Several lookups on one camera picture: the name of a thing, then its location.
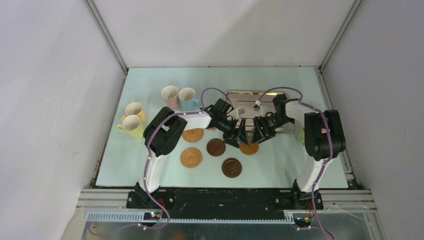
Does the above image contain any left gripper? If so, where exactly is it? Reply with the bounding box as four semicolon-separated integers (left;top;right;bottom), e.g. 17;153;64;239
216;116;249;149

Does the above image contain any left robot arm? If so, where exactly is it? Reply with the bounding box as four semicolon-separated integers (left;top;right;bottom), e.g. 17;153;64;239
137;98;248;208

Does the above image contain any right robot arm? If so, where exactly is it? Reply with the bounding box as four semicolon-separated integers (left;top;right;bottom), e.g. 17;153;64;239
251;94;346;209

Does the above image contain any dark wood coaster centre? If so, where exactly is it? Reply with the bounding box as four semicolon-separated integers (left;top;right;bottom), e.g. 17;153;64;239
206;138;226;157

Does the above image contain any dark wood coaster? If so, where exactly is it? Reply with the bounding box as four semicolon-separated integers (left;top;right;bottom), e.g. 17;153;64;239
221;158;243;178
206;138;226;157

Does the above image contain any dark wood coaster lower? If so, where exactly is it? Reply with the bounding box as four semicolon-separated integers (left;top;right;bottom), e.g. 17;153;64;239
221;158;243;178

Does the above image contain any green cup right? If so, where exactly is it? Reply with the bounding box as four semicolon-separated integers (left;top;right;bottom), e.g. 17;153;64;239
295;123;305;146

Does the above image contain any woven coaster upper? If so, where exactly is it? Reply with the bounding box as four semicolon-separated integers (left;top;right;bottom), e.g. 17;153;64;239
182;128;204;143

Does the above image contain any pink cup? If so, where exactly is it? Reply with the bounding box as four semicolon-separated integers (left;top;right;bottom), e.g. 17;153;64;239
161;85;180;111

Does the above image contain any metal tray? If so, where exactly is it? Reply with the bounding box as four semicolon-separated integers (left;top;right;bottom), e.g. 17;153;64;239
228;91;289;133

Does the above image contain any blue mug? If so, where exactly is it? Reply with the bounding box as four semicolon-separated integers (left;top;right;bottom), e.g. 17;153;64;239
178;87;201;112

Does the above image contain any yellow-green mug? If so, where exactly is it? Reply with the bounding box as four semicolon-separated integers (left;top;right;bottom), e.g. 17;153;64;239
117;114;144;139

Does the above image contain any yellow mug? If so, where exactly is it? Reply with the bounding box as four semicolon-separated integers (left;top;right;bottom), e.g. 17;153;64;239
121;102;147;124

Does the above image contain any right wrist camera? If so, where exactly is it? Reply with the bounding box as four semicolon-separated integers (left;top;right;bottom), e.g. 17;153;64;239
253;100;262;112

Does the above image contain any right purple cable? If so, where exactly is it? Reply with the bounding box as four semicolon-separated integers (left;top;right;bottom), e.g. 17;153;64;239
257;86;335;239

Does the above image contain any purple cable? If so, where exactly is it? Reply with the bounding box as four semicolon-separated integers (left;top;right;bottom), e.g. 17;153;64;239
257;86;335;239
86;87;234;237

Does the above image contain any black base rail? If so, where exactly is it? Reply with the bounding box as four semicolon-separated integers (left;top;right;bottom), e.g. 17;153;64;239
126;186;324;221

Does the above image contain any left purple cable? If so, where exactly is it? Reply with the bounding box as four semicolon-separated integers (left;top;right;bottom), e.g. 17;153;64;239
86;87;234;237

